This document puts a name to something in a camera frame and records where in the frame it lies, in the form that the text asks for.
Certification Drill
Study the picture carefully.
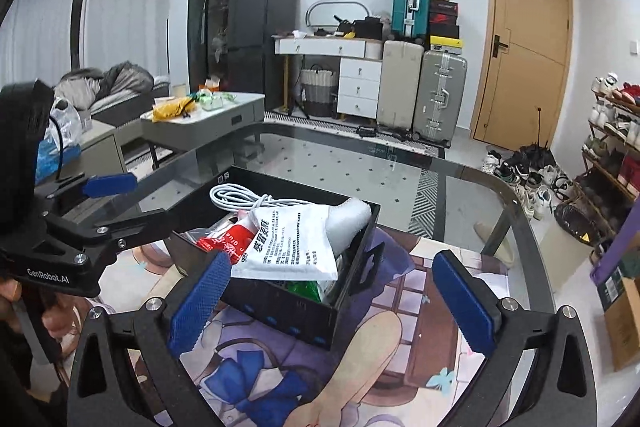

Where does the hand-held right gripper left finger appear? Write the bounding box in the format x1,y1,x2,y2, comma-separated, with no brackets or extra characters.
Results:
67,249,232,427

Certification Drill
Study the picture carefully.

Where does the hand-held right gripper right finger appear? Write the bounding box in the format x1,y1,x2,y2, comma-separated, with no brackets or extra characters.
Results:
431,249,598,427

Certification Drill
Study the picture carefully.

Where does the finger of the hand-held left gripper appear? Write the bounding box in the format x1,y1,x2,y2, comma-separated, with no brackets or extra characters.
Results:
47,207,174,266
37,172,139,208

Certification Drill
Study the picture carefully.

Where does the red and white packet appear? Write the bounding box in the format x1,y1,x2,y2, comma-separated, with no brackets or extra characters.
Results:
195,214,264,266

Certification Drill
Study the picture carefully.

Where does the black storage box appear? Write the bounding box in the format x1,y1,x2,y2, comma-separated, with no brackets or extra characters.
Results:
167,165,387,353

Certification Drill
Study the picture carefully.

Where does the white packet with black text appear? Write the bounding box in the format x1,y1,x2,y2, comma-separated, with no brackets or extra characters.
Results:
230,202,362,283

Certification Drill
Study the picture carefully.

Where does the green foil packet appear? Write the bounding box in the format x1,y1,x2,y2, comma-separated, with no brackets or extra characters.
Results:
286,279,327,306

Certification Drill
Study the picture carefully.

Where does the white cable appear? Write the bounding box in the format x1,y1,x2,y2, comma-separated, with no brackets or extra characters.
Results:
208,183,314,214

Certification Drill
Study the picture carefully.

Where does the white foam wrap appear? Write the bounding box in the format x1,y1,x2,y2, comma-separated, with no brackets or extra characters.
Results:
327,198,374,254

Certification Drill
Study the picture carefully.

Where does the person's left hand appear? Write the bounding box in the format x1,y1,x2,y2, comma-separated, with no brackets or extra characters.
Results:
0,279,86,365

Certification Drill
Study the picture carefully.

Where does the grey side table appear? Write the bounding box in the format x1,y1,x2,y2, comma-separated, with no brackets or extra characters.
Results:
75,119,129,178

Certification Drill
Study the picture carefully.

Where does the printed table mat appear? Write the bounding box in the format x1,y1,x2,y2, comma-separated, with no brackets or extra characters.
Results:
125,217,526,427

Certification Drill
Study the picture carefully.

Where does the clear plastic bag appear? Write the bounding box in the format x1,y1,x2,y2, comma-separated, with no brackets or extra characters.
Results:
35,97,84,181

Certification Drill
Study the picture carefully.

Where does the yellow bag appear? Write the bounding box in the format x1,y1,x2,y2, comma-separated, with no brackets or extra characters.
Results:
151,97,197,124

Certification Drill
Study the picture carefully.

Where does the grey sofa with jackets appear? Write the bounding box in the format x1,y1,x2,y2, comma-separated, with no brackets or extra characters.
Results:
52,62,172,128

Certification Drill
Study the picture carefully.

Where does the grey coffee table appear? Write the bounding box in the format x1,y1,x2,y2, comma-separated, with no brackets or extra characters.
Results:
140,91,267,158

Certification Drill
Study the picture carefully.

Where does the green plastic bag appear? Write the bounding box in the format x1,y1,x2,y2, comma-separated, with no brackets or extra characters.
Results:
194,88,237,111

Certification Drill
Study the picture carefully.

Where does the pile of shoes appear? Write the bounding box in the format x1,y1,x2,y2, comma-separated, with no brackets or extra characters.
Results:
481,145,577,221

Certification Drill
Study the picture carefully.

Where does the black mesh bag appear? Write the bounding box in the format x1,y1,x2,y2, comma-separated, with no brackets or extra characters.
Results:
554,198,607,249

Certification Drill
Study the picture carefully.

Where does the dark green box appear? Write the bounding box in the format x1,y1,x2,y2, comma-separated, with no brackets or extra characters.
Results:
597,274,627,314

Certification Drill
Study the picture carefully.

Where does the open cardboard box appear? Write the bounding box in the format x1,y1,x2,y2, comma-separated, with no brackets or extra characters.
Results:
602,276,640,371

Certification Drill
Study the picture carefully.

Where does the purple board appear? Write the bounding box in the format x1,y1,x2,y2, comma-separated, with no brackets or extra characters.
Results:
590,206,640,289

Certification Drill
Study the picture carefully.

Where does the white curtain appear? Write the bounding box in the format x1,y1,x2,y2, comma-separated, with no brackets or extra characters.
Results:
0,0,172,84

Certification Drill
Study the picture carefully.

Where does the dark glass cabinet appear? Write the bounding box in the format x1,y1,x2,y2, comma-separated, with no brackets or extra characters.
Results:
189,0,269,98

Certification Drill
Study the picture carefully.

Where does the silver suitcase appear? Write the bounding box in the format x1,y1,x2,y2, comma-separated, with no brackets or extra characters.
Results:
412,49,469,144

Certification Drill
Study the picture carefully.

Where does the black refrigerator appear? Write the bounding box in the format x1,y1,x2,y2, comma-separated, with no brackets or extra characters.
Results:
227,0,302,101

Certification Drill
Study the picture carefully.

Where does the shoe rack with shoes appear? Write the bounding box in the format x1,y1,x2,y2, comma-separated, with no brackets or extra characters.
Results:
580,73,640,210

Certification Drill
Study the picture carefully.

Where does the beige suitcase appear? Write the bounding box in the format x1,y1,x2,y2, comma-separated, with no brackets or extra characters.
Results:
376,39,427,131

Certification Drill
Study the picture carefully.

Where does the woven laundry basket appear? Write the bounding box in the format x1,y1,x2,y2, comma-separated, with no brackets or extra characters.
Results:
300,64,339,118

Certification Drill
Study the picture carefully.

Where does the white desk with drawers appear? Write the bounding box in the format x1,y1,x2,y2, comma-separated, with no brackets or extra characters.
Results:
272,34,384,118

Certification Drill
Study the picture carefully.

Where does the wooden door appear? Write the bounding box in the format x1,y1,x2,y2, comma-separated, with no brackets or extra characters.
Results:
470,0,574,146

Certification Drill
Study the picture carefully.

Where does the stack of shoe boxes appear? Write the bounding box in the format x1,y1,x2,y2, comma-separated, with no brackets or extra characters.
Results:
429,0,464,56

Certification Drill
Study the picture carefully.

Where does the teal suitcase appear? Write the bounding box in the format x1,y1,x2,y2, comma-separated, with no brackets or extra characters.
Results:
391,0,433,44

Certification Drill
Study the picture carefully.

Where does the white oval frame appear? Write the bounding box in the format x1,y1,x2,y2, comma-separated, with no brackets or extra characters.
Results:
306,0,372,31

